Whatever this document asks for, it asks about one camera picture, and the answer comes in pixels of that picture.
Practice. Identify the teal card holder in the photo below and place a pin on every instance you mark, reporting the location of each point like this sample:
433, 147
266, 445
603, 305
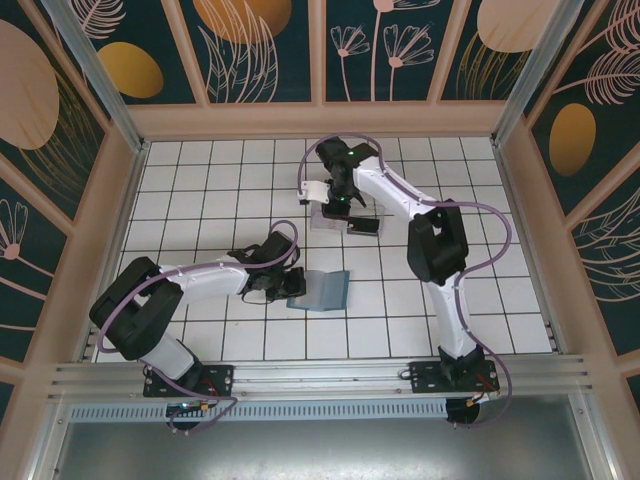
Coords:
330, 291

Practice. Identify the clear acrylic tray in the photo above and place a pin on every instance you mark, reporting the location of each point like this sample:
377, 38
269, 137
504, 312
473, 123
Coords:
325, 225

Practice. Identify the black credit card white label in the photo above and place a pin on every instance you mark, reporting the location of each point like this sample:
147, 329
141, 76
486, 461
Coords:
365, 226

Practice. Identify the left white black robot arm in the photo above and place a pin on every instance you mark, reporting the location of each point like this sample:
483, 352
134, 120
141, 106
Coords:
210, 280

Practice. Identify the aluminium table edge strip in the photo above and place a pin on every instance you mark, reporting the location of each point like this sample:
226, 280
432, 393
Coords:
513, 200
128, 200

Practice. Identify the small green controller board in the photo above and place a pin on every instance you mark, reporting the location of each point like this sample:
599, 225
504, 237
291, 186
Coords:
187, 407

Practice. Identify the grey metal sheet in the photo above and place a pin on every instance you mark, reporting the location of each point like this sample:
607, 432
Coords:
320, 450

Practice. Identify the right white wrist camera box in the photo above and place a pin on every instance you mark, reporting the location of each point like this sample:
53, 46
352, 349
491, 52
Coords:
315, 191

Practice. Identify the aluminium mounting rail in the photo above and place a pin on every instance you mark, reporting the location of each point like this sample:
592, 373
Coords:
320, 375

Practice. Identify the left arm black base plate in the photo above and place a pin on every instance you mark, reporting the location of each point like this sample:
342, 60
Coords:
220, 380

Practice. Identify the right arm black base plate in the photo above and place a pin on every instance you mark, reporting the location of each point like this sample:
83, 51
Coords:
422, 380

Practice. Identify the aluminium corner post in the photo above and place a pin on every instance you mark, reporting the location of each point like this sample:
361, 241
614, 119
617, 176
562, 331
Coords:
95, 75
534, 75

